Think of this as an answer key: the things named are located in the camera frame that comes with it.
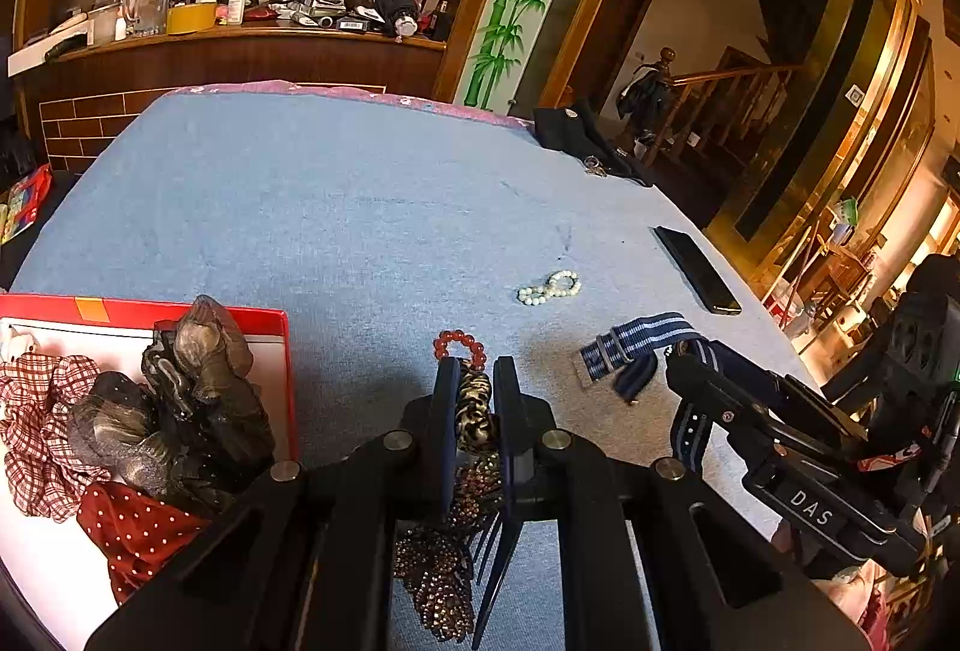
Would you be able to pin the black folded garment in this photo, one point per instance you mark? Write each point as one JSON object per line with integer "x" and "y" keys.
{"x": 573, "y": 131}

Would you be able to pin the white cherry print scrunchie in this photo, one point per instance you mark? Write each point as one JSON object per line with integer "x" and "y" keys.
{"x": 14, "y": 344}

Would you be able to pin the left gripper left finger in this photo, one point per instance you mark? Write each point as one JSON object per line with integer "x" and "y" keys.
{"x": 303, "y": 560}

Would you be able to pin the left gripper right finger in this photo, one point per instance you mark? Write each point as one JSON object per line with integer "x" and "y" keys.
{"x": 651, "y": 556}

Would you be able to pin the red plaid scrunchie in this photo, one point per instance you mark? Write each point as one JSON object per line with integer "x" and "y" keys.
{"x": 46, "y": 478}

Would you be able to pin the wooden counter ledge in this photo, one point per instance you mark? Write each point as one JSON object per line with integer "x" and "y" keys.
{"x": 72, "y": 107}

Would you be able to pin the brown wooden door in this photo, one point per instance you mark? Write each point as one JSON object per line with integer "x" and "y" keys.
{"x": 608, "y": 44}

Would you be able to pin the wooden stair railing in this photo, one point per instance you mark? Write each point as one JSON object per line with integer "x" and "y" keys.
{"x": 729, "y": 111}

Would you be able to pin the red white tray box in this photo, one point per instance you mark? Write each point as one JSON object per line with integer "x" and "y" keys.
{"x": 55, "y": 586}

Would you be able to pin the black smartphone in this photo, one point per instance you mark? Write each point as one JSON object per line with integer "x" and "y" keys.
{"x": 701, "y": 275}

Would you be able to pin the grey metallic scrunchie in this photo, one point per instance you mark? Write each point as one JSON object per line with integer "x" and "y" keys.
{"x": 193, "y": 432}

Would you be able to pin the red polka dot scrunchie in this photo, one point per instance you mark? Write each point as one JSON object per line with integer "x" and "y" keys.
{"x": 137, "y": 534}

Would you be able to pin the keys on bed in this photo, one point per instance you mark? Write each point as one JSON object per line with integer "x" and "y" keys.
{"x": 594, "y": 166}

